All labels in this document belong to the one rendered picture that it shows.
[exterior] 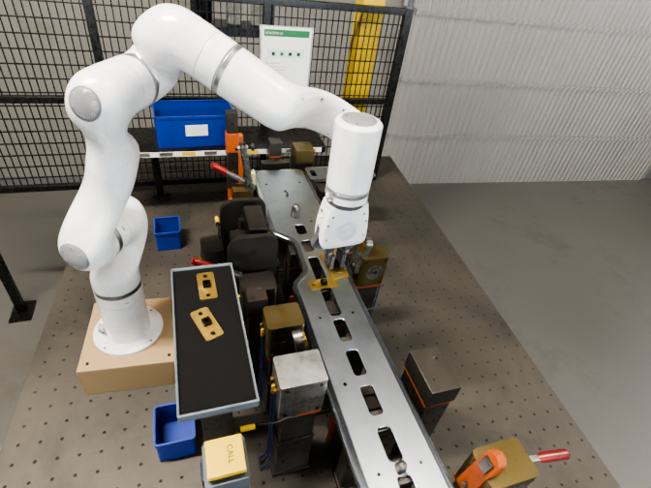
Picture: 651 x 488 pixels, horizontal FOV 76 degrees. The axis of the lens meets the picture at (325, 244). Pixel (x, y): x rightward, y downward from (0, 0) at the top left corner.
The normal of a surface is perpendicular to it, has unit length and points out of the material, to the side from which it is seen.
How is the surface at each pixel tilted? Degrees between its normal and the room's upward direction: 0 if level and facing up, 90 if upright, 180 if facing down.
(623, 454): 0
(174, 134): 90
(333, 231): 89
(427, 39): 90
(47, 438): 0
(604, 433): 0
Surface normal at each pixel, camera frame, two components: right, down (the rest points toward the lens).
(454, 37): 0.22, 0.64
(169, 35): -0.13, 0.37
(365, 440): 0.12, -0.77
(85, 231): 0.09, 0.23
